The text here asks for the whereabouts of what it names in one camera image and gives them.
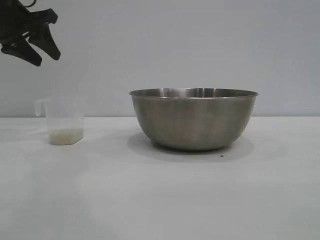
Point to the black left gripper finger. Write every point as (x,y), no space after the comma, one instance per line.
(25,52)
(47,43)

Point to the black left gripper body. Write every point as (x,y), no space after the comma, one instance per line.
(17,22)

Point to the clear plastic measuring cup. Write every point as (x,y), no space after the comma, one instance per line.
(65,112)

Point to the white uncooked rice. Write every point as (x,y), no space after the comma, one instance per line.
(66,136)

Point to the stainless steel mixing bowl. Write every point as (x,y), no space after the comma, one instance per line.
(193,120)

